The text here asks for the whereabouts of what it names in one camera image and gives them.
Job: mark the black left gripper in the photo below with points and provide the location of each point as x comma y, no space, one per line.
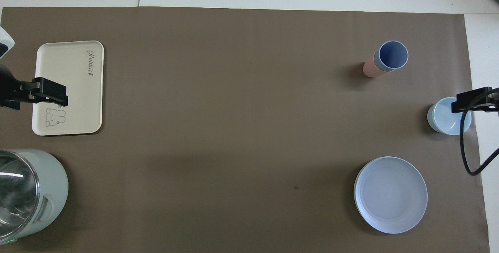
7,89

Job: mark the pink plastic cup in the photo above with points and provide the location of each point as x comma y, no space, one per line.
372,69

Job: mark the light blue plate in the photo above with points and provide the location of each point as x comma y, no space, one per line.
391,194

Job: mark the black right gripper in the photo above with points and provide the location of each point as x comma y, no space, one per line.
496,97

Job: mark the blue plastic cup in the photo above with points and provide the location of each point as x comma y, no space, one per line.
393,55

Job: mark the pale green electric pot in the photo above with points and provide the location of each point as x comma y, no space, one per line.
43,190

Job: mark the brown table mat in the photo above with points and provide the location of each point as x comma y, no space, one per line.
234,128

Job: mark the light blue bowl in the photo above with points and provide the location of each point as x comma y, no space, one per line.
444,122

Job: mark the cream rabbit print tray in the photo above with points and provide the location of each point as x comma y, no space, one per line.
70,89

